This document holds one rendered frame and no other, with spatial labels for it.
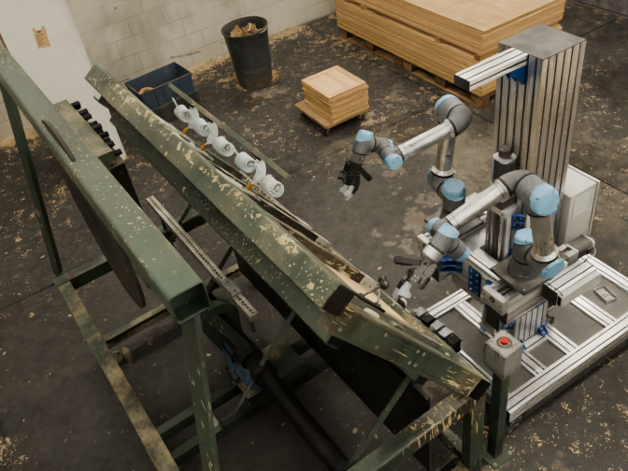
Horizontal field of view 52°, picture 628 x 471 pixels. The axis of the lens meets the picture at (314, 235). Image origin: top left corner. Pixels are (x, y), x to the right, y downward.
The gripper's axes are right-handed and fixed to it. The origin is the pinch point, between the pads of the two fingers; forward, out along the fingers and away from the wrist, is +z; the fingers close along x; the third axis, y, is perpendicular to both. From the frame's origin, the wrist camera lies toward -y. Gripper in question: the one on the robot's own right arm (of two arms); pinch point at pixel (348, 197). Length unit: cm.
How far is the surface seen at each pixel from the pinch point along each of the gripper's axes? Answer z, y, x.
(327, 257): 17.3, 24.7, 26.5
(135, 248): -26, 141, 80
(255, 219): -21, 89, 56
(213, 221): 4, 80, 13
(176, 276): -28, 137, 98
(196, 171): -18, 92, 12
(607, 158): -11, -307, -48
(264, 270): 3, 78, 54
